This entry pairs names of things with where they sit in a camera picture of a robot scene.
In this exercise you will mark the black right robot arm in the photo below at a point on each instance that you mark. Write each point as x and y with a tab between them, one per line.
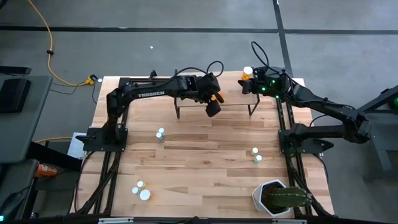
326	107

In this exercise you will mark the black flat bar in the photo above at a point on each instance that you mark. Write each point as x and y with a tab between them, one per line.
15	70

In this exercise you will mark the white hexagonal plant pot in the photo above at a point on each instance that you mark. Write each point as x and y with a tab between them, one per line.
258	199

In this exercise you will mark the black bar with LED strips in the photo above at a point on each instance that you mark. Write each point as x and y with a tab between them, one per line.
115	220

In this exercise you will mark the black metal table frame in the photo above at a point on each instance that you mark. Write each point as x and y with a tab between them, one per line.
124	82

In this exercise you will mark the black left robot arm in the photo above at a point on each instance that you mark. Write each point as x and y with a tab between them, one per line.
149	92

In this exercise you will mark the white paper sheet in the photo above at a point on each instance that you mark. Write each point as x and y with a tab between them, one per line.
76	147

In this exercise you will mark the wooden shelf black metal legs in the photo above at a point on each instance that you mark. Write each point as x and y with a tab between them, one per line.
231	93

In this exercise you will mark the orange bottle with pink label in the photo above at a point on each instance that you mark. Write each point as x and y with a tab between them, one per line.
145	195

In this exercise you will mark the dark grey metal stand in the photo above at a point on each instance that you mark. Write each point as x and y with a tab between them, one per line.
381	133

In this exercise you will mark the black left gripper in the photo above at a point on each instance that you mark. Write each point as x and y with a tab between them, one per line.
206	85

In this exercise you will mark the grey desk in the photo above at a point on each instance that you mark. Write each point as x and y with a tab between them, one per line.
18	130

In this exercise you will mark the green cactus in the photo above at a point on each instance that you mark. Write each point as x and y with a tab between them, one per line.
289	196

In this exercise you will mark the clear pill bottle left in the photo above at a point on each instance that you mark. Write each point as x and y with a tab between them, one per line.
140	184

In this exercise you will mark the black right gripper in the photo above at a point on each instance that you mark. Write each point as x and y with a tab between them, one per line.
267	81

